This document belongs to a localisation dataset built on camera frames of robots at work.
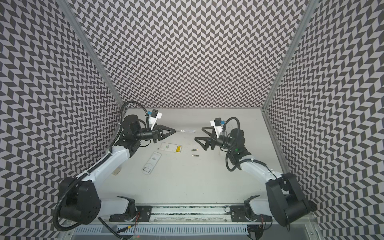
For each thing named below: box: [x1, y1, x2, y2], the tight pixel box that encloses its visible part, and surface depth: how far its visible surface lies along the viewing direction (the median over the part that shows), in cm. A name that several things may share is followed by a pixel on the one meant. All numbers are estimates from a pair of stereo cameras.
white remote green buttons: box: [160, 142, 183, 154], surface depth 97 cm
